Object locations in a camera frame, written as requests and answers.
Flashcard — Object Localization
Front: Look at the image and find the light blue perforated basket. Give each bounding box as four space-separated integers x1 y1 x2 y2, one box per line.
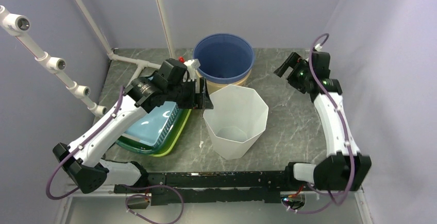
120 101 180 150

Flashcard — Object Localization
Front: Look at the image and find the dark green basket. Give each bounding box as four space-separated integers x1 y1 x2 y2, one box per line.
114 76 189 155

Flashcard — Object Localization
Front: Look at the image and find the blue bucket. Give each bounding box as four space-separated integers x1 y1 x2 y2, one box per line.
193 33 256 84

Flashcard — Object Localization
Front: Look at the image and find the cream cartoon bucket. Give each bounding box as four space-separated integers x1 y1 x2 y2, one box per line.
206 70 252 95

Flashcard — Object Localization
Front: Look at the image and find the white PVC pipe frame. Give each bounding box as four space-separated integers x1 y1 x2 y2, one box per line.
1 0 169 121

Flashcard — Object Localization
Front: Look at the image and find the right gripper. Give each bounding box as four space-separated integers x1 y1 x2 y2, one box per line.
273 53 312 94

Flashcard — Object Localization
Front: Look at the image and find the lime green basket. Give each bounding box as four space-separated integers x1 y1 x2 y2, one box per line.
149 109 192 157

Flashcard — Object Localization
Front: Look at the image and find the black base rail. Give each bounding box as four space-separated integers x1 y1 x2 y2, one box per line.
114 168 309 206

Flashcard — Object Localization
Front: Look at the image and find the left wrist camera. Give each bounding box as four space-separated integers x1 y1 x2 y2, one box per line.
178 57 200 81

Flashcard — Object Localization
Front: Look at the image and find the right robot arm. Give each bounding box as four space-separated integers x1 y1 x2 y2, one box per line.
274 51 372 191

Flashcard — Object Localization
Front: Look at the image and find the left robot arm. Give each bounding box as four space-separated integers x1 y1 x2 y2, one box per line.
53 58 213 194

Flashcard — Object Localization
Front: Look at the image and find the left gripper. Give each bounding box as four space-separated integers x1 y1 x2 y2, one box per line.
166 77 213 110

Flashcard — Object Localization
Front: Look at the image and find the white octagonal bin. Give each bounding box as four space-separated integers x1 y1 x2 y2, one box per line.
203 84 269 160

